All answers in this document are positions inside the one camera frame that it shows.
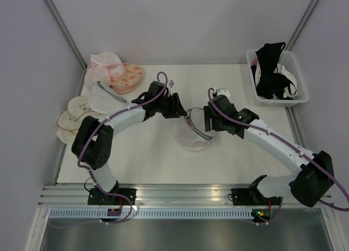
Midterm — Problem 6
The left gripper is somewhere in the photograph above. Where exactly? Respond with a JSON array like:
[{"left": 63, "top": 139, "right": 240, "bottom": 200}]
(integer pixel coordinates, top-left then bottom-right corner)
[{"left": 155, "top": 93, "right": 187, "bottom": 119}]

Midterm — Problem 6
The white mesh bag blue zipper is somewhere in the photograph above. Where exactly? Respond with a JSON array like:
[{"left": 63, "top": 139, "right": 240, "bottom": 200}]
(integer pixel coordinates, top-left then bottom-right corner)
[{"left": 176, "top": 107, "right": 215, "bottom": 151}]

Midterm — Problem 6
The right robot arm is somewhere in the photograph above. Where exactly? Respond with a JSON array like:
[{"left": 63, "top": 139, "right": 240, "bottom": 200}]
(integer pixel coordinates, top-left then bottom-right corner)
[{"left": 203, "top": 94, "right": 334, "bottom": 207}]

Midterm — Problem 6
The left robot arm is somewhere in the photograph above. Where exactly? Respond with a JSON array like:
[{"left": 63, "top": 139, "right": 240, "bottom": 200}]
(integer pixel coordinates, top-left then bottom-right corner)
[{"left": 71, "top": 81, "right": 186, "bottom": 205}]

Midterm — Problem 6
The orange patterned laundry bag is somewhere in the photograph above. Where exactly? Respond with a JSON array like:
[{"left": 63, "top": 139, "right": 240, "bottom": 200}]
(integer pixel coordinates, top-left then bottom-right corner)
[{"left": 110, "top": 63, "right": 144, "bottom": 94}]

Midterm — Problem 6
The black bra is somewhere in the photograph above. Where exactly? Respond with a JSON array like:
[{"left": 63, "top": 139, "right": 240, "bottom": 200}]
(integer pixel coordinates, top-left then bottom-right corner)
[{"left": 256, "top": 42, "right": 286, "bottom": 99}]

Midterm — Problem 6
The white mesh bag blue trim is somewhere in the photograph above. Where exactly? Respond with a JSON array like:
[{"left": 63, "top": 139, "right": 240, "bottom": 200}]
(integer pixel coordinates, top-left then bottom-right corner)
[{"left": 87, "top": 81, "right": 128, "bottom": 115}]

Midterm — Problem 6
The white bra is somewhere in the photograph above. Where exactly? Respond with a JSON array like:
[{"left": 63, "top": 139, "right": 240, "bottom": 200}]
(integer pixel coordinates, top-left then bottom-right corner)
[{"left": 276, "top": 64, "right": 298, "bottom": 100}]

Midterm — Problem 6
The pink mesh bag top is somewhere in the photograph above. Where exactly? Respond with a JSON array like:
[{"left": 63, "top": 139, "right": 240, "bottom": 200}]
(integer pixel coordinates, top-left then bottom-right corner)
[{"left": 90, "top": 52, "right": 123, "bottom": 69}]

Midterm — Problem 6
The pink trimmed mesh bag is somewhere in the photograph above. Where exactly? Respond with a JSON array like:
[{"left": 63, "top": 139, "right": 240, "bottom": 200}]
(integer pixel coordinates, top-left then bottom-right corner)
[{"left": 84, "top": 65, "right": 111, "bottom": 91}]

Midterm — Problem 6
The beige laundry bag top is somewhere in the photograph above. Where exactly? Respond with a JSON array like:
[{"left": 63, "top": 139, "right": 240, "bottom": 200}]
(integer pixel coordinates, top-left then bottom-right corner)
[{"left": 67, "top": 96, "right": 93, "bottom": 119}]

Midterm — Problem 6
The beige laundry bag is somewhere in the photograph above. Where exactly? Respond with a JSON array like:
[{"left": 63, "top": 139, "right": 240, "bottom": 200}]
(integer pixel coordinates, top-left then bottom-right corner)
[
  {"left": 56, "top": 128, "right": 77, "bottom": 145},
  {"left": 67, "top": 96, "right": 93, "bottom": 119},
  {"left": 58, "top": 111, "right": 103, "bottom": 132}
]

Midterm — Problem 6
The beige laundry bag bottom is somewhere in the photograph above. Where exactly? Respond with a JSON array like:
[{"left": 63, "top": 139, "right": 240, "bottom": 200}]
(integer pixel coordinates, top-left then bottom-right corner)
[{"left": 56, "top": 128, "right": 77, "bottom": 145}]

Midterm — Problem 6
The beige laundry bag middle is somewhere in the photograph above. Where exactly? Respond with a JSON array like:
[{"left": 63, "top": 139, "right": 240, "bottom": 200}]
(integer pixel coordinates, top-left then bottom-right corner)
[{"left": 58, "top": 111, "right": 103, "bottom": 132}]

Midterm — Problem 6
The white plastic basket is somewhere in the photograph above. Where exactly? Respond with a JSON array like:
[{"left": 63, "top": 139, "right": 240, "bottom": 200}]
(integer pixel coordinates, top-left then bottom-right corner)
[{"left": 246, "top": 50, "right": 309, "bottom": 107}]

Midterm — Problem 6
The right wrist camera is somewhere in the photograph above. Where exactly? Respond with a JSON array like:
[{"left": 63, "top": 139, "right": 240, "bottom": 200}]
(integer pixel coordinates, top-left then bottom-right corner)
[{"left": 212, "top": 88, "right": 231, "bottom": 99}]

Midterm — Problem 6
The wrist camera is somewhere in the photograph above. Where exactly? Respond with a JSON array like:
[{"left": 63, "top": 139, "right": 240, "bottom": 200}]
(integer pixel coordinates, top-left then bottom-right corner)
[
  {"left": 212, "top": 88, "right": 231, "bottom": 99},
  {"left": 167, "top": 80, "right": 175, "bottom": 88}
]

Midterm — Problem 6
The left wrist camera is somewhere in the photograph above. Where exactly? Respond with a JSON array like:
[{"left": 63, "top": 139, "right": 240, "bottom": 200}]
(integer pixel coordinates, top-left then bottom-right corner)
[{"left": 167, "top": 80, "right": 175, "bottom": 88}]

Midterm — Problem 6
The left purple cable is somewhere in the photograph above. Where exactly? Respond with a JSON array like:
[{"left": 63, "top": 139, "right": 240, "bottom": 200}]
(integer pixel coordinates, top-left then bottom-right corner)
[{"left": 77, "top": 72, "right": 169, "bottom": 193}]

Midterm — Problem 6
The purple cable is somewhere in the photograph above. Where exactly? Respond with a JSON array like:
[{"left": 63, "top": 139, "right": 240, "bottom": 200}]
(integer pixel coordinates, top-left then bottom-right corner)
[
  {"left": 207, "top": 87, "right": 349, "bottom": 211},
  {"left": 77, "top": 72, "right": 169, "bottom": 193}
]

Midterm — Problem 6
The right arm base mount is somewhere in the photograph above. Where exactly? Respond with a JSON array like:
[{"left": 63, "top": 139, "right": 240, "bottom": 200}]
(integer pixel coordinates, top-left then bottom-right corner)
[{"left": 227, "top": 188, "right": 264, "bottom": 206}]

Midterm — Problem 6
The white slotted cable duct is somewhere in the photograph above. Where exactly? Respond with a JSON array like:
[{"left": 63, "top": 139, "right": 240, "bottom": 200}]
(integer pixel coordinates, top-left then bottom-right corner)
[{"left": 49, "top": 208, "right": 254, "bottom": 220}]

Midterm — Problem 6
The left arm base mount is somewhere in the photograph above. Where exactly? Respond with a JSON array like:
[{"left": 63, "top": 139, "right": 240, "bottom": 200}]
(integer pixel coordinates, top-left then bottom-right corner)
[{"left": 84, "top": 184, "right": 136, "bottom": 206}]

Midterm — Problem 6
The aluminium rail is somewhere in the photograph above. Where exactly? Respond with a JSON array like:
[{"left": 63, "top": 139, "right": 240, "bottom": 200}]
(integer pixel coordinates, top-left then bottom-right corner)
[{"left": 38, "top": 183, "right": 336, "bottom": 207}]

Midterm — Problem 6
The right aluminium frame post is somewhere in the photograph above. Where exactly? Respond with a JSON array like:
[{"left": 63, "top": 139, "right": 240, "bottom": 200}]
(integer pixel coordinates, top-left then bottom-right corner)
[{"left": 285, "top": 0, "right": 320, "bottom": 51}]

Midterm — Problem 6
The aluminium frame post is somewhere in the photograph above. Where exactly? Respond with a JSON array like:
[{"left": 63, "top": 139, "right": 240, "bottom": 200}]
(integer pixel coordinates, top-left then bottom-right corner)
[
  {"left": 285, "top": 0, "right": 320, "bottom": 51},
  {"left": 38, "top": 0, "right": 87, "bottom": 69}
]

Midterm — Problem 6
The left aluminium frame post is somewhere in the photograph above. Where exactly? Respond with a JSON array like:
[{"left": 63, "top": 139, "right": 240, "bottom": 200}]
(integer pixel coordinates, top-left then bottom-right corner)
[{"left": 38, "top": 0, "right": 87, "bottom": 69}]

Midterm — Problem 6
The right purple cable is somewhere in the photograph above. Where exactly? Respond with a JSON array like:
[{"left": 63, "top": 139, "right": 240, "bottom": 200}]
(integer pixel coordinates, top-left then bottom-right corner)
[{"left": 207, "top": 87, "right": 349, "bottom": 211}]

